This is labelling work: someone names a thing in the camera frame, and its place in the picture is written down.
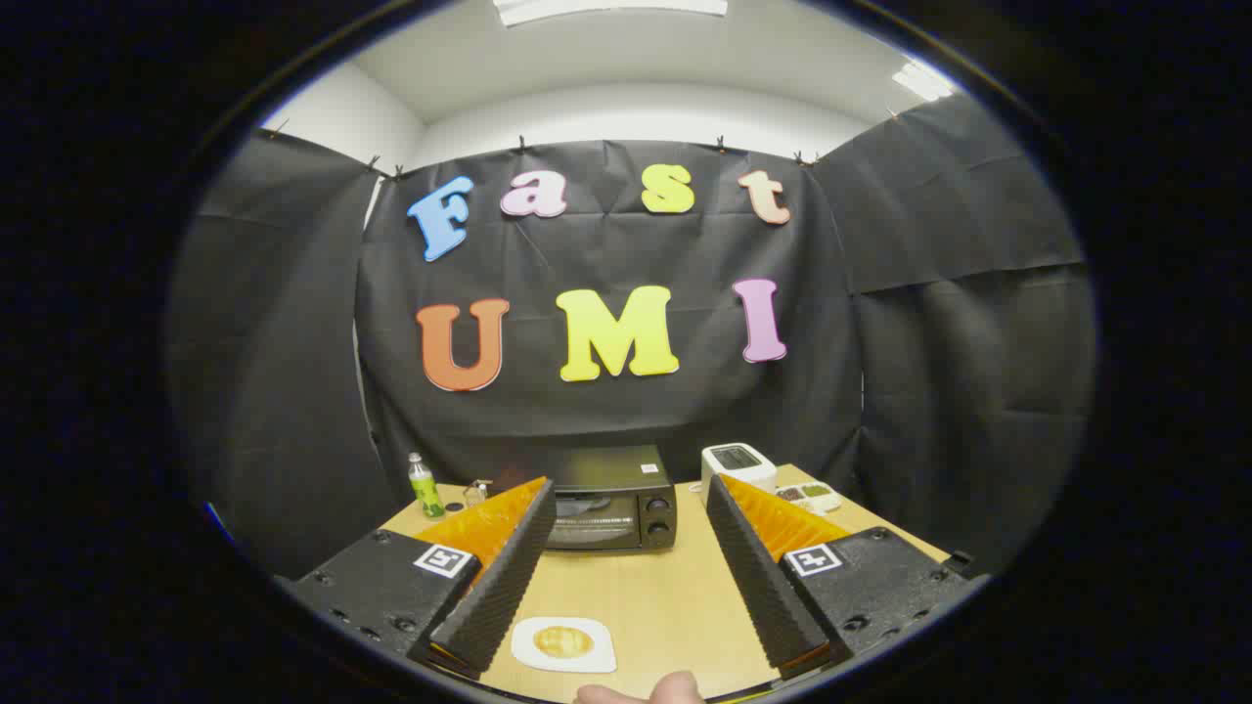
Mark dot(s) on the long ceiling light panel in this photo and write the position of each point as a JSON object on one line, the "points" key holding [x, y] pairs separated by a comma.
{"points": [[606, 8]]}

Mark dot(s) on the white pop-up toaster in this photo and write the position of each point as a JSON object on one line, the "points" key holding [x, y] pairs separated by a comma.
{"points": [[738, 464]]}

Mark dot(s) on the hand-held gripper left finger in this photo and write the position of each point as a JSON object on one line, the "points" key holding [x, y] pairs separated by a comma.
{"points": [[509, 577]]}

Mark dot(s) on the white divided snack dish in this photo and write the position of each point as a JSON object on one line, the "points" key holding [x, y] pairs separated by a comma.
{"points": [[812, 497]]}

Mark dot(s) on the green label drink bottle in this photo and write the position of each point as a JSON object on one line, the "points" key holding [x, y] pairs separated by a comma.
{"points": [[425, 489]]}

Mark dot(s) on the white square plate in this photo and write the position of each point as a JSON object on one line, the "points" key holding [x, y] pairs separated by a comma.
{"points": [[523, 657]]}

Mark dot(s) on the black toaster oven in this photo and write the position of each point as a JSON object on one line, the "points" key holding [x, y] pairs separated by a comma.
{"points": [[616, 474]]}

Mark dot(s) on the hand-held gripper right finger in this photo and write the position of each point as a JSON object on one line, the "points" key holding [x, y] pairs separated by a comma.
{"points": [[753, 577]]}

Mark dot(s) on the golden bread bun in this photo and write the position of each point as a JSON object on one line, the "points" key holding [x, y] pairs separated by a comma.
{"points": [[562, 641]]}

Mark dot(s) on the small ceiling light panel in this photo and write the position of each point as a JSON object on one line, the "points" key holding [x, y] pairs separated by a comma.
{"points": [[922, 81]]}

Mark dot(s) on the small clear glass cup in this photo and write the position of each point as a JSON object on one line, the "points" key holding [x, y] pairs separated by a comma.
{"points": [[477, 494]]}

